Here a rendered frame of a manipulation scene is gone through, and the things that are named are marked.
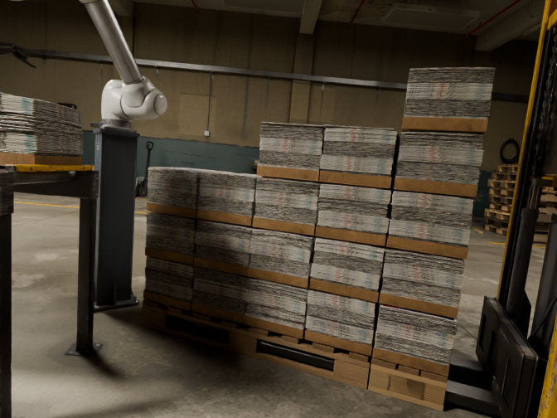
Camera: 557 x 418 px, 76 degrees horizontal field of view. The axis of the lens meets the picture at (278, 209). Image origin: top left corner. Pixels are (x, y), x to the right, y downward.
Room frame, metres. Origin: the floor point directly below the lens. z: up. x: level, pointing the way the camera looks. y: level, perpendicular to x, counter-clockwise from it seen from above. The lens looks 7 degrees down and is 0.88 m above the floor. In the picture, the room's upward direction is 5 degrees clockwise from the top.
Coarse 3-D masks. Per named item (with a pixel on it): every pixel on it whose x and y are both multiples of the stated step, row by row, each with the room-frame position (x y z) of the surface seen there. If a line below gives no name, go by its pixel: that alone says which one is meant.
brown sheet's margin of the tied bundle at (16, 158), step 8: (0, 152) 1.14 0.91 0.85; (0, 160) 1.14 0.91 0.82; (8, 160) 1.15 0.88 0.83; (16, 160) 1.15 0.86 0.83; (24, 160) 1.15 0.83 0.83; (32, 160) 1.15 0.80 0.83; (40, 160) 1.17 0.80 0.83; (48, 160) 1.22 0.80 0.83; (56, 160) 1.26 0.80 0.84; (64, 160) 1.31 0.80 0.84; (72, 160) 1.36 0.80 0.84; (80, 160) 1.42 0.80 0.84
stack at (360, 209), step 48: (192, 192) 1.68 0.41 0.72; (240, 192) 1.60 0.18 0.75; (288, 192) 1.53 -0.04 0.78; (336, 192) 1.45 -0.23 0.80; (384, 192) 1.40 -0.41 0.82; (192, 240) 1.67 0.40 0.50; (240, 240) 1.58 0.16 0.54; (288, 240) 1.51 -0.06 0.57; (336, 240) 1.46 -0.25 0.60; (192, 288) 1.69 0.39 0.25; (240, 288) 1.59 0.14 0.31; (288, 288) 1.51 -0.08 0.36; (192, 336) 1.66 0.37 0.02; (240, 336) 1.58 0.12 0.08; (288, 336) 1.51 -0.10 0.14; (336, 336) 1.43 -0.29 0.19
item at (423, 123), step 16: (416, 128) 1.36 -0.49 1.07; (432, 128) 1.34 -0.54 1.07; (448, 128) 1.32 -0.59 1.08; (464, 128) 1.31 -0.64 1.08; (480, 128) 1.29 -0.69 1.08; (448, 192) 1.31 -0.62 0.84; (464, 192) 1.29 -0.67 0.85; (400, 240) 1.36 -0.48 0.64; (464, 256) 1.28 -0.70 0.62; (400, 304) 1.35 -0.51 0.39; (416, 304) 1.33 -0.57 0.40; (432, 304) 1.31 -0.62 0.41; (384, 352) 1.36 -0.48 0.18; (432, 368) 1.30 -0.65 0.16; (448, 368) 1.28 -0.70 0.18
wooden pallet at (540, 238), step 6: (540, 198) 6.05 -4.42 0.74; (546, 198) 6.06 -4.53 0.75; (552, 198) 6.08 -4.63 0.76; (540, 204) 6.15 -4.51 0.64; (546, 204) 6.15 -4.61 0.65; (552, 204) 6.16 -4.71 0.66; (540, 210) 6.12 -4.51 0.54; (546, 210) 6.13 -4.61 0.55; (552, 210) 6.12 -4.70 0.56; (540, 216) 5.96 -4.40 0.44; (546, 216) 5.97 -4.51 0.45; (540, 222) 6.06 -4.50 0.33; (546, 222) 5.95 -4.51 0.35; (540, 228) 6.03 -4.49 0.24; (546, 228) 6.04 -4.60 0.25; (540, 234) 6.00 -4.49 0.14; (534, 240) 5.83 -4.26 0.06; (540, 240) 5.84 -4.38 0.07; (546, 240) 5.85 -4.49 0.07
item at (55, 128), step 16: (0, 96) 1.14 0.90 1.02; (16, 96) 1.14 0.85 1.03; (0, 112) 1.14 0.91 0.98; (16, 112) 1.14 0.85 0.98; (32, 112) 1.15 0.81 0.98; (48, 112) 1.22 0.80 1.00; (64, 112) 1.31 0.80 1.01; (80, 112) 1.42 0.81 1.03; (0, 128) 1.14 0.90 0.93; (16, 128) 1.15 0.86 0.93; (32, 128) 1.15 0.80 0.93; (48, 128) 1.21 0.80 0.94; (64, 128) 1.30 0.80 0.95; (80, 128) 1.42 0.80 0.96; (0, 144) 1.15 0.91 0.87; (16, 144) 1.15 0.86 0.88; (32, 144) 1.15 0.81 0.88; (48, 144) 1.22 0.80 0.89; (64, 144) 1.30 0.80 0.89; (80, 144) 1.42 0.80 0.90
